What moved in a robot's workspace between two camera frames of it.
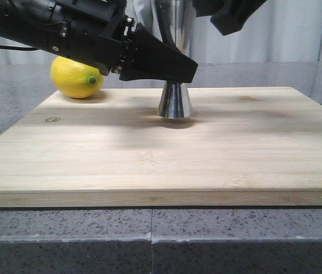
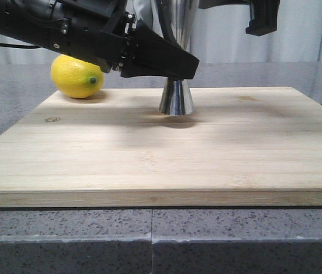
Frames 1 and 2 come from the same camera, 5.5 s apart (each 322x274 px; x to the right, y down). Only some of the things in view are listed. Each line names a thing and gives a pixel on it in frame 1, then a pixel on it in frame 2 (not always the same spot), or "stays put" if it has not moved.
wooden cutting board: x=243 y=147 stays put
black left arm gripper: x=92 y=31 stays put
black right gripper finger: x=234 y=14 to x=263 y=13
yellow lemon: x=75 y=79 stays put
